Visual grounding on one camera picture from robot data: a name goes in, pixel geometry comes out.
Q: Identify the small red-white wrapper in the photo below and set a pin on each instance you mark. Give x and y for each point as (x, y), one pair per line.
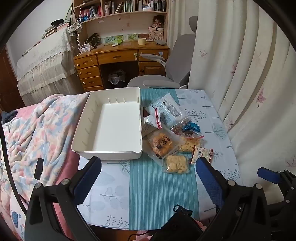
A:
(200, 154)

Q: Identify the dark cloth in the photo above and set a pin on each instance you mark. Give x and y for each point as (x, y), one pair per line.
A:
(9, 115)

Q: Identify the stack of books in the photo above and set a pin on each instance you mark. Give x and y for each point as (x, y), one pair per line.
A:
(49, 30)

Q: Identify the wooden desk with drawers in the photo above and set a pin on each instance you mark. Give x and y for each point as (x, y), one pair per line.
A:
(115, 55)

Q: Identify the cream cup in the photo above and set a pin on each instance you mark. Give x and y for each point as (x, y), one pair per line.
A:
(141, 41)

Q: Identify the wooden bookshelf hutch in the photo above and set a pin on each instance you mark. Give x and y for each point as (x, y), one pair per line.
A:
(129, 18)

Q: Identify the grey office chair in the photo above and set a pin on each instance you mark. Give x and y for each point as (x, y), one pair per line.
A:
(180, 58)

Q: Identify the dark patterned pouch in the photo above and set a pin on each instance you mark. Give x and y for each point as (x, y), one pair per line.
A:
(93, 39)

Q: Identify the white charger device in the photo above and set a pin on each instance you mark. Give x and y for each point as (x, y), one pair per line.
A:
(86, 48)

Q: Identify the clear fried cracker packet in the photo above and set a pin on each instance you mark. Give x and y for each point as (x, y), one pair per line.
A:
(159, 143)

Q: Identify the trash bin with liner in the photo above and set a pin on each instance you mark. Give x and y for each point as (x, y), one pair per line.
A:
(116, 76)

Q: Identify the white plastic storage box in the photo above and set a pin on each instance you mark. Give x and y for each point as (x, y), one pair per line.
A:
(115, 122)

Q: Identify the row of books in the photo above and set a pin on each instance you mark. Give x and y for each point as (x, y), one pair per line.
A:
(129, 5)

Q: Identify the blue snack packet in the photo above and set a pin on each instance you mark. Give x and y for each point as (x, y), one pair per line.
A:
(190, 127)

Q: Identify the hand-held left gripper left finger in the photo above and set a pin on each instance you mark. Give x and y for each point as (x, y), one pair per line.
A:
(89, 177)

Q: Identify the white leaf-print curtain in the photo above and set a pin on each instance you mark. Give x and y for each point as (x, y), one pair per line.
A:
(231, 69)

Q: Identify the grey pencil case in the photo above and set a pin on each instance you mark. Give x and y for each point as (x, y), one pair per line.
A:
(160, 42)

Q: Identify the floral fabric bag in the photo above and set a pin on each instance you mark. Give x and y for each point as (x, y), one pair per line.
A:
(74, 28)

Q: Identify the teal tree-print tablecloth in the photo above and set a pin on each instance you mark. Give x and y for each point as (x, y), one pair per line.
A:
(150, 185)

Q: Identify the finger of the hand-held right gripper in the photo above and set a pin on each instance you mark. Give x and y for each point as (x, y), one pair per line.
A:
(268, 173)

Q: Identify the cardboard box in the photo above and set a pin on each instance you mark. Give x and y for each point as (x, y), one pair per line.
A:
(156, 34)

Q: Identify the doll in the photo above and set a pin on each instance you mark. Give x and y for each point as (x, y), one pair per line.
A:
(157, 20)

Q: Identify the white red-striped snack packet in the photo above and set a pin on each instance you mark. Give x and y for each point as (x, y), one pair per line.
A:
(150, 121)

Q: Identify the pink and blue fleece blanket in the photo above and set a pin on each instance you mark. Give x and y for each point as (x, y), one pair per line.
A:
(34, 139)

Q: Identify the dark wooden wardrobe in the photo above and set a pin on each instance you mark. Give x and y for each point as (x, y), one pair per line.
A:
(9, 81)

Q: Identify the black phone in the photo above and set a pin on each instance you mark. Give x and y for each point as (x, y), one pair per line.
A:
(38, 168)

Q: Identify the large white snack packet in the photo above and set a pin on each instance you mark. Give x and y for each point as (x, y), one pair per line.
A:
(168, 109)

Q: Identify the clear red-print nut packet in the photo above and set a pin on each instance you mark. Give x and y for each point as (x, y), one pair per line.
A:
(177, 130)

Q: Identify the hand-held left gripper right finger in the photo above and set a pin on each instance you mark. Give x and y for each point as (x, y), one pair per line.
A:
(209, 179)

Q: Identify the small yellow puff packet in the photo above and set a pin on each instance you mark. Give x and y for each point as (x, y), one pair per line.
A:
(177, 164)

